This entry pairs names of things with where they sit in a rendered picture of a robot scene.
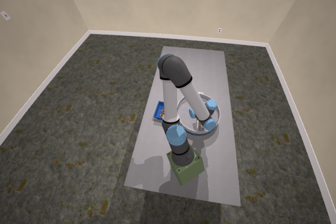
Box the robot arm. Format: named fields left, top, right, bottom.
left=157, top=54, right=217, bottom=166

